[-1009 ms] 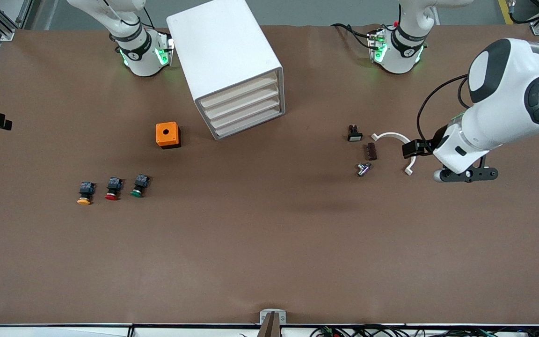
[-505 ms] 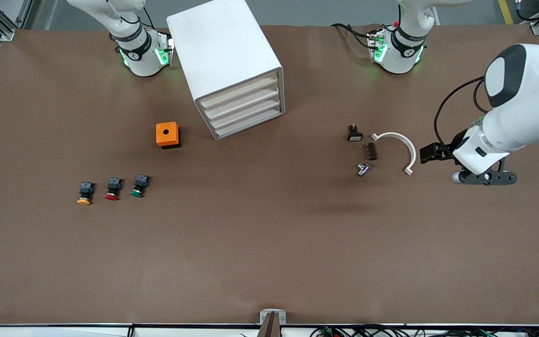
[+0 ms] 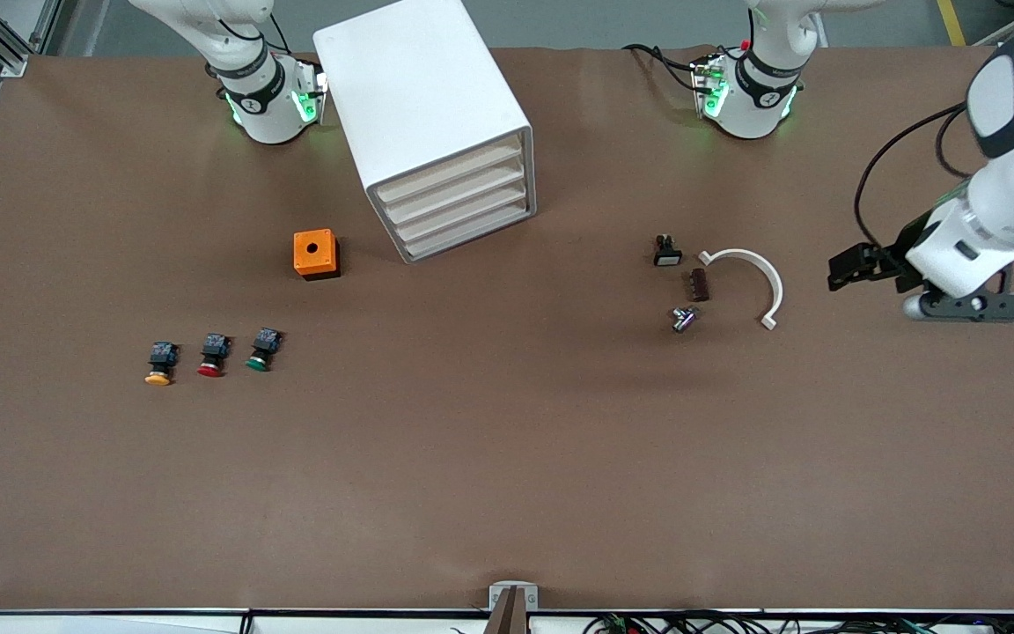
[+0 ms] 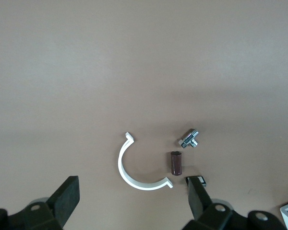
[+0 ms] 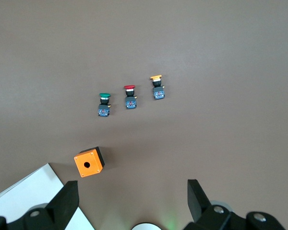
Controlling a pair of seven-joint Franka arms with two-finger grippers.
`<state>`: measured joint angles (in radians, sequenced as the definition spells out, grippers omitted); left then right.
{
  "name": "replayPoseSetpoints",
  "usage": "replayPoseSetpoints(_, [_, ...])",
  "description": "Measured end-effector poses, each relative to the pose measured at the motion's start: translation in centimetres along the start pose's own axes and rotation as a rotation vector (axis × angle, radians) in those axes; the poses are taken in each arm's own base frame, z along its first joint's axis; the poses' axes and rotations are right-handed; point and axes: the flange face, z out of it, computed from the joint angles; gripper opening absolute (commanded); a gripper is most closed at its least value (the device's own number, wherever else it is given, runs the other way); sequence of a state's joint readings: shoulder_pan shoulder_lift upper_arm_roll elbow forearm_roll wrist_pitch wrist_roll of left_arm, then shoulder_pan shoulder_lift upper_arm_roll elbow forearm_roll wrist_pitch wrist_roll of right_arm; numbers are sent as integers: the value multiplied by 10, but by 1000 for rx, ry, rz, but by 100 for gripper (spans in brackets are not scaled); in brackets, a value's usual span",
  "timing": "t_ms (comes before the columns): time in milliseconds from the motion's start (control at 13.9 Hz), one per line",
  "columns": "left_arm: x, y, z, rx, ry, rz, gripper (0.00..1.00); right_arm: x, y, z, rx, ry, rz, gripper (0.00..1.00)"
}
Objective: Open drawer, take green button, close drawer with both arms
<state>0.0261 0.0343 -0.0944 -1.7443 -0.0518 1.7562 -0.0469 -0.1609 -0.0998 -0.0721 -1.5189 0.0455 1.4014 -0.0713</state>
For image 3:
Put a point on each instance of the orange button enclosure box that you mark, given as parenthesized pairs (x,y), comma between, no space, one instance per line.
(313,251)

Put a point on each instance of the white rectangular push switch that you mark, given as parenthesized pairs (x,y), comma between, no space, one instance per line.
(667,255)

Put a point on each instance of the green mushroom push button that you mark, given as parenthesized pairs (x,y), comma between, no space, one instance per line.
(265,342)

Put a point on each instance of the white table edge rail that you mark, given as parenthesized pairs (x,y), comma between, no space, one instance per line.
(120,625)

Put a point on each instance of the brown ribbed cylinder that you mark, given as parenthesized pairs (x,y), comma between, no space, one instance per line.
(698,284)

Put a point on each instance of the metal tee fitting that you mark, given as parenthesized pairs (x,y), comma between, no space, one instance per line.
(685,319)

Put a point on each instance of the yellow mushroom push button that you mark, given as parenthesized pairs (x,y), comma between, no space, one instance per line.
(161,357)

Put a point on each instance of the metal table edge bracket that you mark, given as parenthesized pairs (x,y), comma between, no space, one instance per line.
(532,599)

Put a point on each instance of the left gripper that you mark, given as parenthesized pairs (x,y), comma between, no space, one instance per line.
(910,239)

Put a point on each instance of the brown post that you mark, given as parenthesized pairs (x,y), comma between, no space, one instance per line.
(507,616)

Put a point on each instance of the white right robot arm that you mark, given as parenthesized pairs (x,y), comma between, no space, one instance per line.
(274,128)

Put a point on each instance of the red mushroom push button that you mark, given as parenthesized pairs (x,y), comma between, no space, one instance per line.
(215,348)

